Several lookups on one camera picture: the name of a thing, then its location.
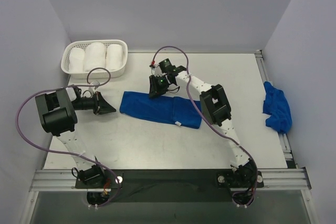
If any rolled white towel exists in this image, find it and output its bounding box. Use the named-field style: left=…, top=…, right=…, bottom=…
left=69, top=48, right=85, bottom=73
left=83, top=42, right=107, bottom=72
left=106, top=44, right=123, bottom=71

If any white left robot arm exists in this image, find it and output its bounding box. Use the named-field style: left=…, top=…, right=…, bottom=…
left=35, top=87, right=116, bottom=188

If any middle rolled white towel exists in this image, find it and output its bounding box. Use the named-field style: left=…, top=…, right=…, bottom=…
left=83, top=42, right=107, bottom=72

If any aluminium rail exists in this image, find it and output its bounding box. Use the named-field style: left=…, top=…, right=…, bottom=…
left=251, top=53, right=296, bottom=168
left=30, top=168, right=311, bottom=191

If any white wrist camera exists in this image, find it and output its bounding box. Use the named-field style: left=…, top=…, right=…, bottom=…
left=150, top=64, right=164, bottom=77
left=88, top=80, right=100, bottom=94

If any blue towel pile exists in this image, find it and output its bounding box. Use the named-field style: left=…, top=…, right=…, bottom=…
left=263, top=81, right=292, bottom=134

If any right rolled white towel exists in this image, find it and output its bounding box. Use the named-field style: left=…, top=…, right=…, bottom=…
left=106, top=44, right=123, bottom=71

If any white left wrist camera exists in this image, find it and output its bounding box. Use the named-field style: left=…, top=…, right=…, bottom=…
left=88, top=80, right=100, bottom=94

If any aluminium right side rail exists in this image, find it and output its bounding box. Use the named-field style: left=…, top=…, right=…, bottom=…
left=251, top=53, right=296, bottom=168

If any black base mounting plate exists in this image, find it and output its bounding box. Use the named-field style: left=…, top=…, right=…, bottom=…
left=75, top=168, right=264, bottom=205

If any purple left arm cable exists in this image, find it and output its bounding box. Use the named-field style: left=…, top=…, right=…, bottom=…
left=15, top=68, right=123, bottom=208

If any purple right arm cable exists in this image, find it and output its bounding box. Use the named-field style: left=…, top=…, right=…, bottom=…
left=151, top=46, right=258, bottom=206

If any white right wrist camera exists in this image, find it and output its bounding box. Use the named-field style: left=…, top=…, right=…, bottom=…
left=150, top=64, right=164, bottom=77

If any left rolled white towel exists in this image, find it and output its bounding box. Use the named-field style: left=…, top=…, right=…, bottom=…
left=69, top=48, right=85, bottom=73

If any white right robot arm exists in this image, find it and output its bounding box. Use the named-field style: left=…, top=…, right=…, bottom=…
left=149, top=59, right=258, bottom=187

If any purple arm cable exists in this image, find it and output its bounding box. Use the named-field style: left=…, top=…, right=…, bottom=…
left=151, top=46, right=258, bottom=206
left=15, top=68, right=123, bottom=208

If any aluminium front rail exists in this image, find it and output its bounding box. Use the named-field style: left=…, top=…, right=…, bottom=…
left=30, top=168, right=311, bottom=191

